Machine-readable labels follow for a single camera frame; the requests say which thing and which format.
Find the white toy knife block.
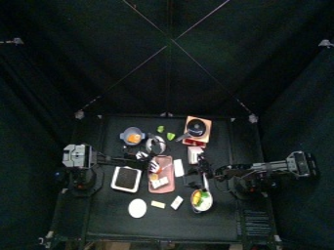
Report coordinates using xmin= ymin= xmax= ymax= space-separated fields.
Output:
xmin=187 ymin=146 xmax=205 ymax=166

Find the tall white box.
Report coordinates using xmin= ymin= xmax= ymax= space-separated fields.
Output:
xmin=172 ymin=158 xmax=187 ymax=178

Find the orange toy food in bowl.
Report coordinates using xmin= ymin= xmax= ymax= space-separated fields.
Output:
xmin=127 ymin=133 xmax=141 ymax=145

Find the black tray with white rim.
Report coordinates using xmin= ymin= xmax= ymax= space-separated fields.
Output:
xmin=109 ymin=165 xmax=143 ymax=194

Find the pink serving tray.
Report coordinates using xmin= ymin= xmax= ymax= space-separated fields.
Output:
xmin=145 ymin=154 xmax=176 ymax=195

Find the black bowl with orange food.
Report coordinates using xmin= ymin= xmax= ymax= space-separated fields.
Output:
xmin=119 ymin=126 xmax=147 ymax=146

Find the black toy frying pan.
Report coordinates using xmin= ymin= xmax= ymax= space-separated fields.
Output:
xmin=175 ymin=118 xmax=207 ymax=143

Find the yellow wooden block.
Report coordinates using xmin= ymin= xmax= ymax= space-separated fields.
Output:
xmin=149 ymin=199 xmax=167 ymax=210

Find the red wooden toy stove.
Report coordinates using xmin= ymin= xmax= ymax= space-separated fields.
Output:
xmin=181 ymin=115 xmax=213 ymax=146

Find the white wooden block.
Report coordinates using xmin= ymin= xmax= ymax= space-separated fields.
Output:
xmin=169 ymin=194 xmax=185 ymax=211

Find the round white plate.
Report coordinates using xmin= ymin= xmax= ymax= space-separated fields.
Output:
xmin=127 ymin=197 xmax=148 ymax=220

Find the white pot with handle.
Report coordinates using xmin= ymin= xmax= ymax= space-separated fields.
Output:
xmin=189 ymin=173 xmax=215 ymax=215

